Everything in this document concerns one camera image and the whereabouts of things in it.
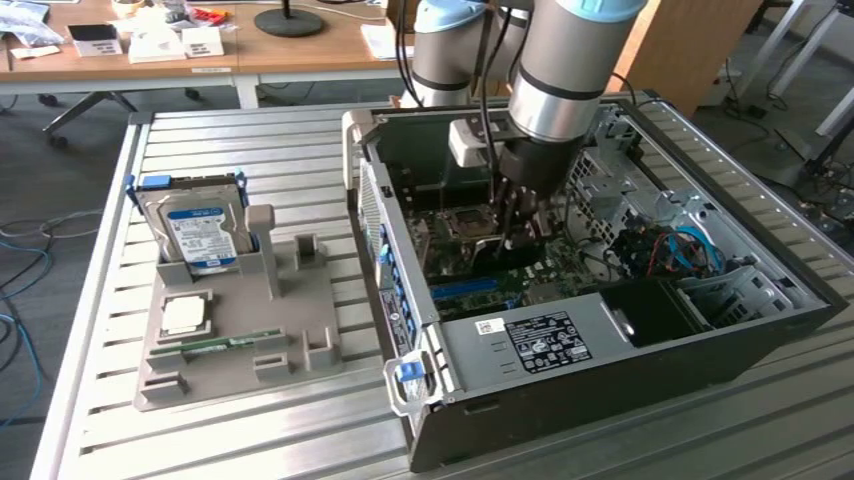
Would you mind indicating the white box with black top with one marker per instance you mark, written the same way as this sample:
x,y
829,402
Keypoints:
x,y
95,37

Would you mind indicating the black round lamp base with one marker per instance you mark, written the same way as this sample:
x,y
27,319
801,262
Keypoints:
x,y
290,22

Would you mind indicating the white labelled box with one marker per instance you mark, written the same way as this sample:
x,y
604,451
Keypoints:
x,y
202,44

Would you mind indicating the silver CPU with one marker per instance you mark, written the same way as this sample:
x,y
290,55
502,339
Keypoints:
x,y
183,315

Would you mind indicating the black drive box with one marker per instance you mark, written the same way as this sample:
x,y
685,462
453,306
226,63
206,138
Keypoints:
x,y
654,315

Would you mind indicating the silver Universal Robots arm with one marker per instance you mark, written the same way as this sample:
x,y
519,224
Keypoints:
x,y
567,60

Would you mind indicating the tape roll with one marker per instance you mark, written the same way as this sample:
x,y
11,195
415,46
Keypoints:
x,y
127,6

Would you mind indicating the blue case latch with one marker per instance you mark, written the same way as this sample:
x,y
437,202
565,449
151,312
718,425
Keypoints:
x,y
409,372

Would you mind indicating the silver disk bay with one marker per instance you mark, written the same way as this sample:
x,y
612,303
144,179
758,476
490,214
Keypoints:
x,y
741,295

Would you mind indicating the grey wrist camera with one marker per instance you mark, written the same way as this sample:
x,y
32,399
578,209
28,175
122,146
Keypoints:
x,y
470,142

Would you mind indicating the white paper stack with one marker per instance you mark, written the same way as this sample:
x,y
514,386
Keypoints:
x,y
383,45

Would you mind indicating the black open PC case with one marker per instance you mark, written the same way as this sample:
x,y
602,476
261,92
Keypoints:
x,y
601,400

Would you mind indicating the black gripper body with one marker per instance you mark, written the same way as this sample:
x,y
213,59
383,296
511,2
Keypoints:
x,y
541,160

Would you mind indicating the hard disk with blue caddy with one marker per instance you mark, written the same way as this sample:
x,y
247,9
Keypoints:
x,y
201,235

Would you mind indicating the clear plastic bag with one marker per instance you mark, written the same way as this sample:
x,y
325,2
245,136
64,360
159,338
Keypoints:
x,y
27,22

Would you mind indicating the grey printed parts rack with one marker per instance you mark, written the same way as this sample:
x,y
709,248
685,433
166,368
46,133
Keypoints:
x,y
241,310

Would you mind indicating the white paper tag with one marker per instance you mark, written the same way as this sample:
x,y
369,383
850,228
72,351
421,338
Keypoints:
x,y
34,52

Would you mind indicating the wooden desk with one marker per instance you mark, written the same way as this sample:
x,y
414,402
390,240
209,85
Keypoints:
x,y
100,70
321,55

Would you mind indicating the red object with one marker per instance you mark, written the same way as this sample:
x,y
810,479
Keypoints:
x,y
213,16

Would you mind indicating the perforated metal disk bay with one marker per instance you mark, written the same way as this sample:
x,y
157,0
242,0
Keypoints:
x,y
604,200

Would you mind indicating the blue expansion slot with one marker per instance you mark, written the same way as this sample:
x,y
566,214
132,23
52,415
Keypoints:
x,y
463,289

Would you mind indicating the grey power supply unit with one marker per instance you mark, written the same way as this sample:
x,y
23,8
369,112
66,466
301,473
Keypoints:
x,y
481,360

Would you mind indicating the green RAM stick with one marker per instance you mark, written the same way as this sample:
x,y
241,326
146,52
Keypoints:
x,y
215,344

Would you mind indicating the CPU socket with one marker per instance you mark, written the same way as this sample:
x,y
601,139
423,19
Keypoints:
x,y
467,220

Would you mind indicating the green graphics card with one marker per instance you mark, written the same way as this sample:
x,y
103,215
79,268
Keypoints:
x,y
514,262

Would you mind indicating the black chair base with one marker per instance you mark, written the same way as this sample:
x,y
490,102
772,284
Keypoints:
x,y
80,111

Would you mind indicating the green motherboard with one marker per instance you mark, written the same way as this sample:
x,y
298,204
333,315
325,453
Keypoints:
x,y
567,270

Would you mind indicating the white table frame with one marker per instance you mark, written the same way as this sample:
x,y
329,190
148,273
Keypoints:
x,y
805,50

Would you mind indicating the white box with cup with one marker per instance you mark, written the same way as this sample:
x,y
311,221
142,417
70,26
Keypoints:
x,y
157,47

